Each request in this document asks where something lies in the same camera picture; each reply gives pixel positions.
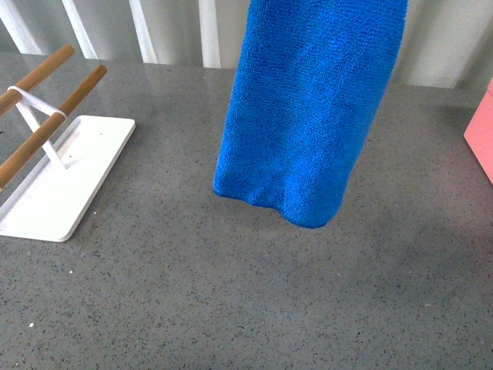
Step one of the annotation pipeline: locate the pink plastic box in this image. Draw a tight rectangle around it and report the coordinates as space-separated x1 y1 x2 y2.
464 81 493 183

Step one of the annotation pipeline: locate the white pleated curtain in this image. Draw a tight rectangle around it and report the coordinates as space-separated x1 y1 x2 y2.
1 1 492 90

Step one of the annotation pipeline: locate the blue microfiber cloth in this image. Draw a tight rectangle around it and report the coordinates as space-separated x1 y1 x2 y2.
213 1 407 228

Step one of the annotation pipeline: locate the white towel rack stand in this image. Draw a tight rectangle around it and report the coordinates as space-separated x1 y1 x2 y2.
1 45 136 242

